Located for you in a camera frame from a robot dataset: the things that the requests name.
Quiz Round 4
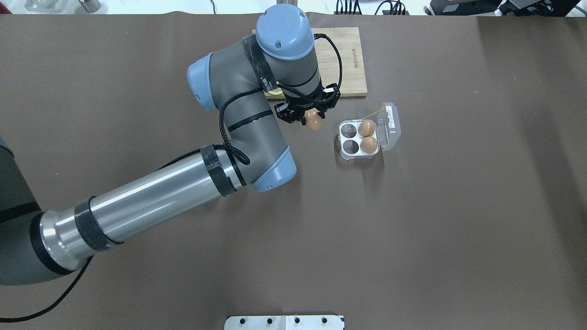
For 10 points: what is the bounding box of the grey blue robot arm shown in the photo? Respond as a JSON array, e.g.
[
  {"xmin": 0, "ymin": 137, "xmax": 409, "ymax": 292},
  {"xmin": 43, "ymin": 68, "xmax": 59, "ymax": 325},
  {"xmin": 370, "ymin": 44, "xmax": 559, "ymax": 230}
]
[{"xmin": 1, "ymin": 4, "xmax": 333, "ymax": 287}]

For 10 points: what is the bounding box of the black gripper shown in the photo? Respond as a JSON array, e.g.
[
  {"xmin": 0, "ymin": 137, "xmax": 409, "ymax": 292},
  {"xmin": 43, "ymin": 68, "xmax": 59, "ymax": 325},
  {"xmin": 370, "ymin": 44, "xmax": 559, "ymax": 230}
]
[{"xmin": 274, "ymin": 83, "xmax": 340, "ymax": 126}]

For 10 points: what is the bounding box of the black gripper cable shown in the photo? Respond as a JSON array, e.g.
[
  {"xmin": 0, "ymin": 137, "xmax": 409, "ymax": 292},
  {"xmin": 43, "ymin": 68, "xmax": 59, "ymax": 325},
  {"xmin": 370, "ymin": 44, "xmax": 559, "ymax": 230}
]
[{"xmin": 0, "ymin": 34, "xmax": 343, "ymax": 321}]

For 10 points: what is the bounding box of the brown egg in box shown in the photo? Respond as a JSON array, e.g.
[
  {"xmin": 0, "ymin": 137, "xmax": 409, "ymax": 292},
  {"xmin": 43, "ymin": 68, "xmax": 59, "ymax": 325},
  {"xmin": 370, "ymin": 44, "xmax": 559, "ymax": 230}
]
[
  {"xmin": 358, "ymin": 121, "xmax": 376, "ymax": 138},
  {"xmin": 360, "ymin": 136, "xmax": 379, "ymax": 154}
]

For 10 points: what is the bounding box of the brown egg in box far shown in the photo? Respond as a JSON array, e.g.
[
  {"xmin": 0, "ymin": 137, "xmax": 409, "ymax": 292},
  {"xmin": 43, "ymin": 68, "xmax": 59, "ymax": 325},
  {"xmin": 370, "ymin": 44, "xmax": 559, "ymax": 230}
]
[{"xmin": 358, "ymin": 121, "xmax": 376, "ymax": 138}]

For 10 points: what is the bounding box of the clear plastic egg box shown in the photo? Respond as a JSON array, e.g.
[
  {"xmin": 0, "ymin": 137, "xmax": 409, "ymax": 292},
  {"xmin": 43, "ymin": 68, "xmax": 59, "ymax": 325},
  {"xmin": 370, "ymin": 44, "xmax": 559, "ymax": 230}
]
[{"xmin": 338, "ymin": 102, "xmax": 402, "ymax": 160}]

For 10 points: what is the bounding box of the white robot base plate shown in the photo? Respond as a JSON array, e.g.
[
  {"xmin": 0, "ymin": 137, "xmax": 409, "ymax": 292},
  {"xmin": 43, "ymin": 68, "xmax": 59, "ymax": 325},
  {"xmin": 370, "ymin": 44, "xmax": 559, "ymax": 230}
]
[{"xmin": 224, "ymin": 315, "xmax": 345, "ymax": 330}]

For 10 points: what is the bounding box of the brown egg from bowl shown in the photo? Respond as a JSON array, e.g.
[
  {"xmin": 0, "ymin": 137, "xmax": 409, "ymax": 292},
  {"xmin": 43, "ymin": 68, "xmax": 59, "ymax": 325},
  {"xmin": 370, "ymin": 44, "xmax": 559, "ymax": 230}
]
[{"xmin": 304, "ymin": 108, "xmax": 323, "ymax": 132}]

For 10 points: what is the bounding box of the brown egg in box near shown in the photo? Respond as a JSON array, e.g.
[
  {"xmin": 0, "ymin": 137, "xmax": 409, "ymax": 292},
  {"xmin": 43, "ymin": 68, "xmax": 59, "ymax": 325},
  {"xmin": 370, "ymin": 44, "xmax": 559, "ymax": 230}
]
[{"xmin": 360, "ymin": 136, "xmax": 379, "ymax": 154}]

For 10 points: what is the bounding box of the wooden cutting board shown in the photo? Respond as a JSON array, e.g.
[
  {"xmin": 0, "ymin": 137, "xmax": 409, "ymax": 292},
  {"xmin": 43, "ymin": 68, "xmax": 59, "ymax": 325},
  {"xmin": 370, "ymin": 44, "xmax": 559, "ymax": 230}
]
[{"xmin": 251, "ymin": 27, "xmax": 368, "ymax": 100}]

